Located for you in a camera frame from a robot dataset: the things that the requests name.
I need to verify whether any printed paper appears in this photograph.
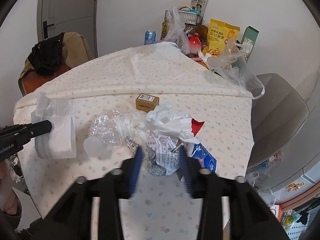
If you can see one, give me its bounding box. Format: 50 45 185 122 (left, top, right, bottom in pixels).
125 134 187 177

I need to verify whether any blue white carton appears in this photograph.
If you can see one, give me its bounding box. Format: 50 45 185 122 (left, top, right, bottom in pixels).
186 143 217 172

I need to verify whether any white tissue pack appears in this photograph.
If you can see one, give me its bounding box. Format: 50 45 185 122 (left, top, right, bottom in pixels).
31 93 76 159

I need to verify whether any red paper scrap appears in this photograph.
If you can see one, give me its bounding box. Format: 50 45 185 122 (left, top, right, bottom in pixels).
191 118 205 136

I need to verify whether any white tissue paper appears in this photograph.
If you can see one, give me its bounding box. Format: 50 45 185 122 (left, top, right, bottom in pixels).
113 103 199 146

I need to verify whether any small brown cardboard box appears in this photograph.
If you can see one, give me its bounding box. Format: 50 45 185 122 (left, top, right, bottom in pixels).
136 94 159 112

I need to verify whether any crushed clear plastic bottle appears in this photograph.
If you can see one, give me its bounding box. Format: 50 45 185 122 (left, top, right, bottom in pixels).
84 109 123 158

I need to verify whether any floral white tablecloth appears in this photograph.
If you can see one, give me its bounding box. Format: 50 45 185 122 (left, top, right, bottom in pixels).
14 42 254 239

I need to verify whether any orange chair with clothes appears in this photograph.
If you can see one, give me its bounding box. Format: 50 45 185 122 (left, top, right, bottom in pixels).
18 32 94 96

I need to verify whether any grey upholstered chair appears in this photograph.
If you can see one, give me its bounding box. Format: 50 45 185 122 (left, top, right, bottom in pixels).
247 73 309 169

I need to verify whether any clear plastic bag right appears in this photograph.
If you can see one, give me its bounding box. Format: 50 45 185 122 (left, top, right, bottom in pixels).
198 38 265 100

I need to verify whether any clear plastic bag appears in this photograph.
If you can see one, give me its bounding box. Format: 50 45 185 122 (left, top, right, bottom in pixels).
163 6 190 55
198 38 265 100

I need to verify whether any orange white cardboard box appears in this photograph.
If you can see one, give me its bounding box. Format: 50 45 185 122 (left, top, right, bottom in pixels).
270 205 282 222

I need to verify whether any red white round jar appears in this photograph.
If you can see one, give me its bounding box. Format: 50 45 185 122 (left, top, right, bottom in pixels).
188 33 202 54

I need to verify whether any blue drink can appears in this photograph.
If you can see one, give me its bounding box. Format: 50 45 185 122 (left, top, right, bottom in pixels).
144 31 156 45

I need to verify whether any grey door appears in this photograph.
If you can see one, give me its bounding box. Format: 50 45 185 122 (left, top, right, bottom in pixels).
37 0 98 57

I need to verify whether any clear plastic bag left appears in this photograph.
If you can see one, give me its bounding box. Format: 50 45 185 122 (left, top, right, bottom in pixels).
163 6 190 55

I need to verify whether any colourful toy bag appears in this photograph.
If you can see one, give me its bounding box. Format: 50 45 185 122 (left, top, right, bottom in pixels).
280 210 301 231

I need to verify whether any yellow snack bag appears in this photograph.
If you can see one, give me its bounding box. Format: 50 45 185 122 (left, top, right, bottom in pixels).
202 19 240 57

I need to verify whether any green tall box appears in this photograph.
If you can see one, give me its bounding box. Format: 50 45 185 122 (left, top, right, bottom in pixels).
241 26 259 62

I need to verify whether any black wire basket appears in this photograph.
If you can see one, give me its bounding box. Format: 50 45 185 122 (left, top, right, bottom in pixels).
164 7 202 26

